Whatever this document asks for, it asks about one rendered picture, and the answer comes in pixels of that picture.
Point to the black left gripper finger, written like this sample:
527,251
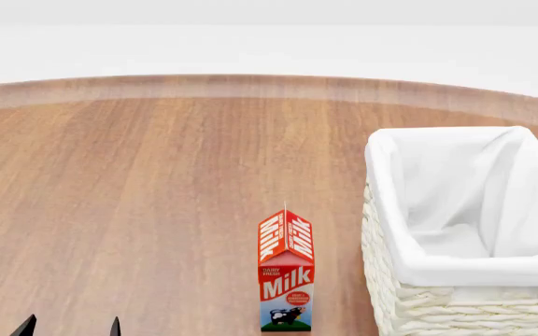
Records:
116,329
26,328

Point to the white cloth basket liner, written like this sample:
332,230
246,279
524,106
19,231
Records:
465,196

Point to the white woven basket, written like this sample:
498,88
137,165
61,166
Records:
390,297

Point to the red milk carton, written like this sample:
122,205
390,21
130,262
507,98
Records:
286,283

